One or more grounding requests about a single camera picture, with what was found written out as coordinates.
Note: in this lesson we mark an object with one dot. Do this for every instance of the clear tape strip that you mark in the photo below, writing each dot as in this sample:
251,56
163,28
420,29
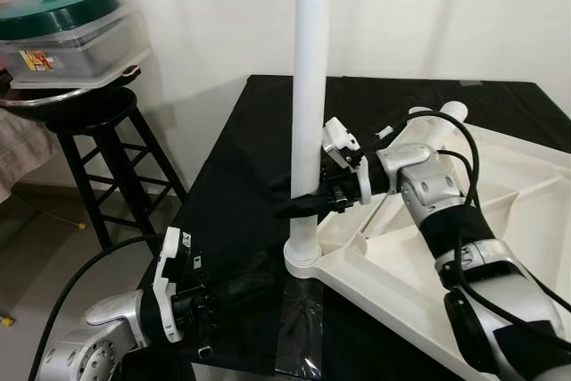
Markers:
302,327

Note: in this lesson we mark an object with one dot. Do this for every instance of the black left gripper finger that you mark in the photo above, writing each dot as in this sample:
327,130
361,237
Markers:
243,287

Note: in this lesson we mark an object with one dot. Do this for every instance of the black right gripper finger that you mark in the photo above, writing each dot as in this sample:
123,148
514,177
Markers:
299,206
283,185

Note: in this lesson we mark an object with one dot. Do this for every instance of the green pot lid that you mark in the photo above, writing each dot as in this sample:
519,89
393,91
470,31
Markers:
58,11

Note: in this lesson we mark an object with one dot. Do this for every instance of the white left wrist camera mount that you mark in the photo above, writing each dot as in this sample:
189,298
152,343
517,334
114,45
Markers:
168,274

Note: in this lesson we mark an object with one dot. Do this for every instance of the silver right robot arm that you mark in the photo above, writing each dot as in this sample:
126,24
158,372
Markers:
428,189

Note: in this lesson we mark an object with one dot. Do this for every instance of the clear plastic container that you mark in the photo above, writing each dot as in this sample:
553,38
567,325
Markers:
80,55

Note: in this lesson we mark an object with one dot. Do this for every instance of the white plastic table top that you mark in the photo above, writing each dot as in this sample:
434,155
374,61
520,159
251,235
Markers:
384,283

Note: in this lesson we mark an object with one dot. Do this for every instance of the grey tape patch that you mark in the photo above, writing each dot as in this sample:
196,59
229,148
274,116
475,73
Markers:
471,83

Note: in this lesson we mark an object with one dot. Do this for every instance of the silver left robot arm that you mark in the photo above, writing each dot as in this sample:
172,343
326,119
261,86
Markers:
98,345

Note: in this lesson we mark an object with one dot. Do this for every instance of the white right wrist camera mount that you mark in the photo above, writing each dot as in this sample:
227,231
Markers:
339,138

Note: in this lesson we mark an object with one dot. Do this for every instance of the black tablecloth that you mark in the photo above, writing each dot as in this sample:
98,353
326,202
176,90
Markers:
241,176

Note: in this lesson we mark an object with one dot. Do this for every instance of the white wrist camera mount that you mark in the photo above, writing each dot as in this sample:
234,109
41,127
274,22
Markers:
168,274
339,138

